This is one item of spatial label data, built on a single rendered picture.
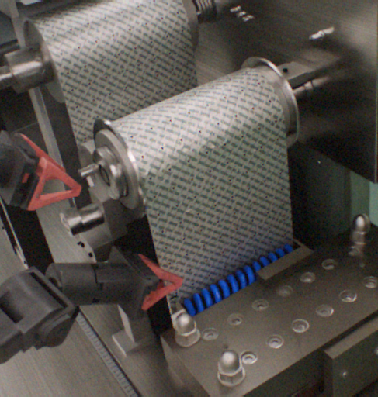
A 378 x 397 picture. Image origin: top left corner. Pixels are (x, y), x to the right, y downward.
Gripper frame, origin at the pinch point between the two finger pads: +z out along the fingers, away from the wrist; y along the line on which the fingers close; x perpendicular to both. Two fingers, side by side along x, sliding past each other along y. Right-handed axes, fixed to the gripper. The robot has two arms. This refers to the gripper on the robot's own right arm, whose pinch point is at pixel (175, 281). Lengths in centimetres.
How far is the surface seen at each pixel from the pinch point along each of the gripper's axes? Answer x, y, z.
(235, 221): 10.3, 0.3, 7.1
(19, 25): 26, -41, -16
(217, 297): -0.8, 3.6, 5.7
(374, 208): -25, -93, 171
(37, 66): 22.0, -28.0, -16.7
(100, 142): 17.1, -8.9, -13.2
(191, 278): 0.5, 0.2, 2.5
